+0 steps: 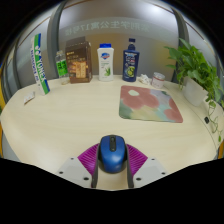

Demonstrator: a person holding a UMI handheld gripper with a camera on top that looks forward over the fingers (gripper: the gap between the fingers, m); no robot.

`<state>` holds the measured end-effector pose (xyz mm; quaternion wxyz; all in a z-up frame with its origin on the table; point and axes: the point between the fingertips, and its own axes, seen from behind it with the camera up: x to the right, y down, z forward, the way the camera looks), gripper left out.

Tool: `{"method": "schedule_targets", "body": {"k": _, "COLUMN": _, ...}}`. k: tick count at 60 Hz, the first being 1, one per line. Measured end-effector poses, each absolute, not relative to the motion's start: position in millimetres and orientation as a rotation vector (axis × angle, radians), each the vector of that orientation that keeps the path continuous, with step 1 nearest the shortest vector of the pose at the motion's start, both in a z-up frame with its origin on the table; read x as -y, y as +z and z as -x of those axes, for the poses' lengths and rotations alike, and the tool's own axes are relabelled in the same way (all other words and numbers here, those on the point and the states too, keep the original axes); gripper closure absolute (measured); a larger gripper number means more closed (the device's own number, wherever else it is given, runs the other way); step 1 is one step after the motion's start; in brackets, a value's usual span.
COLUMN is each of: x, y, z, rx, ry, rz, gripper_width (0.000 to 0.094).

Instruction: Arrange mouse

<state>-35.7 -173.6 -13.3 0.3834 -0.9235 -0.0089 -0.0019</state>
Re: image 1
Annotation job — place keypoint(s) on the floral pastel mouse pad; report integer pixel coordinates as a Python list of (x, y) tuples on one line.
[(150, 105)]

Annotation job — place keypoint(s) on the dark blue shampoo pump bottle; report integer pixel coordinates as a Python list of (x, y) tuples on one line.
[(130, 63)]

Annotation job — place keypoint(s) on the small black desk socket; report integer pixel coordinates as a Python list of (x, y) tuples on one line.
[(206, 120)]

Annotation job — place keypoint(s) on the small white packet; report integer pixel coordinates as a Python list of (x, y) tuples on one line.
[(29, 97)]

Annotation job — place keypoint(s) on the green potted plant white pot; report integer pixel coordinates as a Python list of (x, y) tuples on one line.
[(193, 88)]

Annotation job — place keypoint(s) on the white lotion bottle blue cap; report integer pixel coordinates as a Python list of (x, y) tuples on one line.
[(105, 63)]

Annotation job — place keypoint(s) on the clear bottle with green label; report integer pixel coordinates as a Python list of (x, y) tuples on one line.
[(62, 69)]

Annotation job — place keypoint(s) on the crumpled white tissue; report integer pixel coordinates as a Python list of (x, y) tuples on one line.
[(144, 79)]

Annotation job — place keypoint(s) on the brown cardboard box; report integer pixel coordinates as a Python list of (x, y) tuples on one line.
[(79, 61)]

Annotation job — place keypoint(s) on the small round white-lidded jar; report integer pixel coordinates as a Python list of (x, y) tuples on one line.
[(157, 80)]

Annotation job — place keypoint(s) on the blue computer mouse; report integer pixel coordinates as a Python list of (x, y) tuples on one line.
[(112, 154)]

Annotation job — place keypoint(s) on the white green shuttlecock tube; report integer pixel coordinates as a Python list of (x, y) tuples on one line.
[(39, 65)]

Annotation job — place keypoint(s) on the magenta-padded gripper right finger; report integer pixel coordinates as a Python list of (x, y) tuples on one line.
[(148, 168)]

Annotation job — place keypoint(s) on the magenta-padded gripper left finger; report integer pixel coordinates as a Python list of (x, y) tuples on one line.
[(74, 168)]

